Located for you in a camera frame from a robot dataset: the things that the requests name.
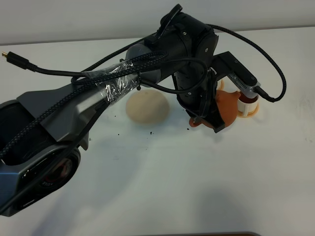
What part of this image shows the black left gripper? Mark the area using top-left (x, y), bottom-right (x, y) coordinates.
top-left (159, 9), bottom-right (225, 133)

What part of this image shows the brown clay teapot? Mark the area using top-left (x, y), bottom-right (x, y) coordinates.
top-left (188, 89), bottom-right (242, 129)

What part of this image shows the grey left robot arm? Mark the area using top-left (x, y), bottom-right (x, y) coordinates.
top-left (0, 10), bottom-right (225, 217)

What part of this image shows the near round wooden coaster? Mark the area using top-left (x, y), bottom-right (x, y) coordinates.
top-left (237, 104), bottom-right (259, 118)

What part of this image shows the far white teacup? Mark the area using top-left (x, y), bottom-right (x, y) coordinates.
top-left (217, 78), bottom-right (234, 92)

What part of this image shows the white teacup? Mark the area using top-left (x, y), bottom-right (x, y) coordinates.
top-left (217, 78), bottom-right (234, 92)
top-left (237, 94), bottom-right (259, 116)

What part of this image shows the near white teacup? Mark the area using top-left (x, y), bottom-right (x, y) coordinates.
top-left (237, 94), bottom-right (259, 116)

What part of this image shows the large round beige trivet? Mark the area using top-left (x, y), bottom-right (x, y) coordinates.
top-left (126, 89), bottom-right (170, 125)

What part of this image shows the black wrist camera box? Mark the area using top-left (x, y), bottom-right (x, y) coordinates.
top-left (210, 52), bottom-right (260, 99)

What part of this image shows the black braided cable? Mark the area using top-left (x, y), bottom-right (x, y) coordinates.
top-left (0, 23), bottom-right (287, 163)

